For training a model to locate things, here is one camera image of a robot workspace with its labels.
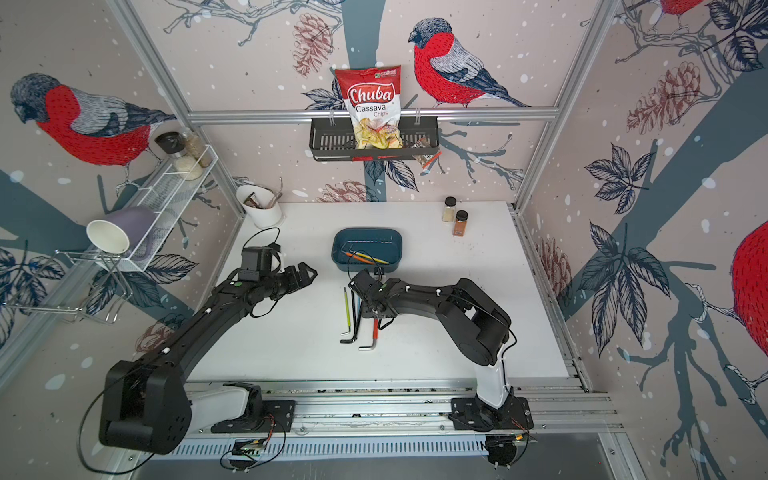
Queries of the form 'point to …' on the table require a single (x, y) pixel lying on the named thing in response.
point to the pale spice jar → (448, 212)
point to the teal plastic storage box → (360, 249)
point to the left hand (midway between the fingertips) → (311, 270)
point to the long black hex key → (354, 326)
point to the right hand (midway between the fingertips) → (373, 308)
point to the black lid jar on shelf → (187, 163)
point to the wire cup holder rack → (107, 297)
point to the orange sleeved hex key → (360, 258)
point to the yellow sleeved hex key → (370, 257)
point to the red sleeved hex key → (375, 337)
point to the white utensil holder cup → (262, 205)
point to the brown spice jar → (460, 225)
